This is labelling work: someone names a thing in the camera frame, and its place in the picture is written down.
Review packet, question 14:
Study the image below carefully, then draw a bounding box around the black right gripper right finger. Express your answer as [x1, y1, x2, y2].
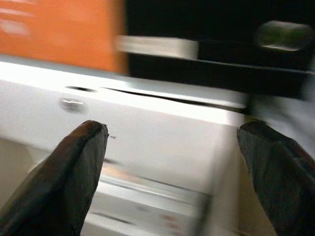
[237, 120, 315, 236]

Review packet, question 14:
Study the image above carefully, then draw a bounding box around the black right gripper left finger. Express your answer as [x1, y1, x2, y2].
[0, 119, 109, 236]

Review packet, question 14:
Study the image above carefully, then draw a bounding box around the black shelf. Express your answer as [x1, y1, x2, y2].
[124, 0, 315, 99]

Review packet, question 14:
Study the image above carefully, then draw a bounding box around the grey green round object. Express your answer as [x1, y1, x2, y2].
[255, 20, 314, 52]

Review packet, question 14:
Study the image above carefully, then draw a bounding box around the orange box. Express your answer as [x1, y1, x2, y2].
[0, 0, 129, 74]

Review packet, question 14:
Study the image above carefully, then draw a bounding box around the white flat box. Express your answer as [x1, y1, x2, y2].
[115, 35, 199, 59]

